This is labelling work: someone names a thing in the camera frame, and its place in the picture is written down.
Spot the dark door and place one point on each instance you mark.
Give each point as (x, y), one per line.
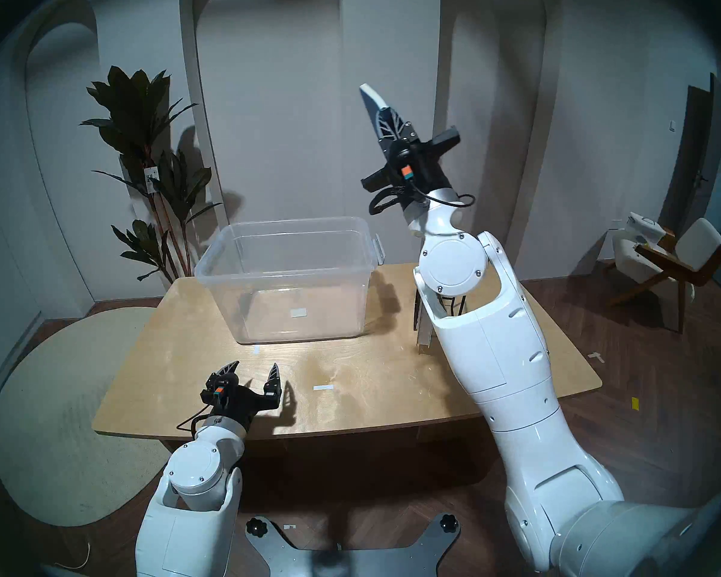
(694, 149)

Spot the white tag on plant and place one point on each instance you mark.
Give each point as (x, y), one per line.
(151, 179)

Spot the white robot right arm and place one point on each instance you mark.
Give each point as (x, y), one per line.
(498, 353)

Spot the cream and wood armchair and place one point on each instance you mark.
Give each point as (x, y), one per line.
(697, 245)

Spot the white book with WELCOME spine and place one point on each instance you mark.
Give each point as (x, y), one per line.
(423, 335)

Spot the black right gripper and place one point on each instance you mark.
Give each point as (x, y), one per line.
(417, 161)

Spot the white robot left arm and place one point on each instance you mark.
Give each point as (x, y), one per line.
(198, 467)

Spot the round beige rug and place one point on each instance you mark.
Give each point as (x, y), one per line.
(54, 413)

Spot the white object on armchair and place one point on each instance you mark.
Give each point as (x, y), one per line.
(644, 227)

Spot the tall green potted plant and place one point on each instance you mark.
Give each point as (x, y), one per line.
(135, 113)

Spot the grey metal robot base plate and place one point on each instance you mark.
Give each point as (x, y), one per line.
(336, 561)

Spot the black star knob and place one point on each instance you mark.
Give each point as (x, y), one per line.
(256, 527)
(449, 524)

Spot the clear plastic storage box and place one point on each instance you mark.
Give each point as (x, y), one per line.
(264, 263)

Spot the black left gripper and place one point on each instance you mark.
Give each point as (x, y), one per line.
(240, 399)

